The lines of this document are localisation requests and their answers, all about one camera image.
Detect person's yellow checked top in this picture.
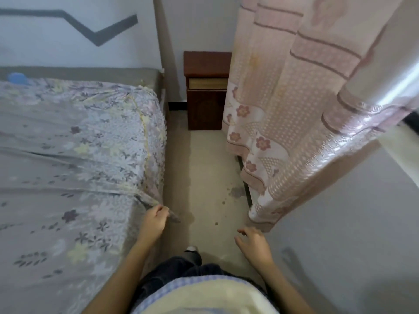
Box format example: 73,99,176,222
131,275,279,314

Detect pink floral curtain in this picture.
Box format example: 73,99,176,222
222,0,419,233

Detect person's left forearm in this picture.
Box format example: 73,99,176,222
82,239,148,314

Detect floral grey bed sheet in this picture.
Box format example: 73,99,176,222
0,78,181,314

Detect person's right hand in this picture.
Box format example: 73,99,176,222
234,227,274,266

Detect person's left hand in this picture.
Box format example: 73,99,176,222
135,205,170,249

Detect dark wooden nightstand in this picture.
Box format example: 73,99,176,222
183,51,232,131

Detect blue object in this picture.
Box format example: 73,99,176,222
7,72,31,86

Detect person's right forearm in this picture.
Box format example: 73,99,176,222
257,258,316,314

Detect person's dark trousers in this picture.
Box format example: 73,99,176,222
130,250,267,312

